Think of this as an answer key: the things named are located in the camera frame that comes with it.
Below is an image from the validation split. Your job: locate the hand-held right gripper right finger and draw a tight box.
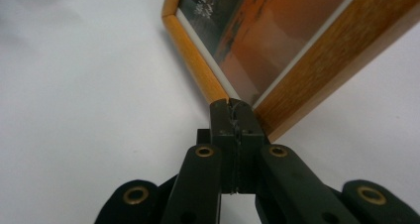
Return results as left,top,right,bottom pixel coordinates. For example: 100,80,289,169
228,98,362,224

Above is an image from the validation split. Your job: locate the wooden photo frame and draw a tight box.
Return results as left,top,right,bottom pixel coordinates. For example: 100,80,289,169
160,0,420,143

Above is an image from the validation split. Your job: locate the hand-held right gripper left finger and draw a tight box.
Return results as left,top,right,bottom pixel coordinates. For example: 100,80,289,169
160,98,240,224

